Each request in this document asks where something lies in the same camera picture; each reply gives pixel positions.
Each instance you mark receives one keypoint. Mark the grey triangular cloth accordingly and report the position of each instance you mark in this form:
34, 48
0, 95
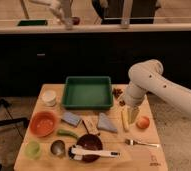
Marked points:
104, 123

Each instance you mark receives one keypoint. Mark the red apple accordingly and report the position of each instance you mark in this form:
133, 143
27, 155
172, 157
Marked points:
143, 122

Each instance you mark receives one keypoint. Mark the metal round scoop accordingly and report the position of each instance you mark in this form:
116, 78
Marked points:
58, 148

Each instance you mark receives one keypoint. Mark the silver fork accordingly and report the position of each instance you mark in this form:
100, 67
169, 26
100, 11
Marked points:
135, 142

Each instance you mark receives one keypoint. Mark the dried red chili bunch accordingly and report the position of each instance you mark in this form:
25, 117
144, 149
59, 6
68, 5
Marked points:
117, 93

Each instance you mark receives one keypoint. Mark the red orange bowl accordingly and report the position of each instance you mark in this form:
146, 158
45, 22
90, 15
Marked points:
43, 123

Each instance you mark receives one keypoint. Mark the light green cup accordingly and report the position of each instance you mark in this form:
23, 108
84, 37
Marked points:
32, 150

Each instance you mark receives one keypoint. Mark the dark brown bowl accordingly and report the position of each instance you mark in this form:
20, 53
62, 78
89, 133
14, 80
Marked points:
90, 142

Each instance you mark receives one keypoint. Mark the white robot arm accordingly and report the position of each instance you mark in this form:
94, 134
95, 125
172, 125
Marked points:
147, 77

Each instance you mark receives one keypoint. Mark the green chili pepper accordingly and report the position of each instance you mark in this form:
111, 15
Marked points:
62, 132

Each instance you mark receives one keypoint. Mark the white small cup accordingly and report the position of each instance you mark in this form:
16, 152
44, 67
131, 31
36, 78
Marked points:
49, 98

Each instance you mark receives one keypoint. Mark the blue grey sponge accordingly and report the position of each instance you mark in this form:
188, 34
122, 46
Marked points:
71, 118

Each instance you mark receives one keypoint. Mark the green plastic tray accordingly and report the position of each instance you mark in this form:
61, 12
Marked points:
87, 93

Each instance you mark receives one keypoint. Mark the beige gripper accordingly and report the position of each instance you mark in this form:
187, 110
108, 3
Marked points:
132, 114

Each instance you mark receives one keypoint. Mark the wooden whiteboard eraser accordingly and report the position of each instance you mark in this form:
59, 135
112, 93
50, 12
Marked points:
90, 126

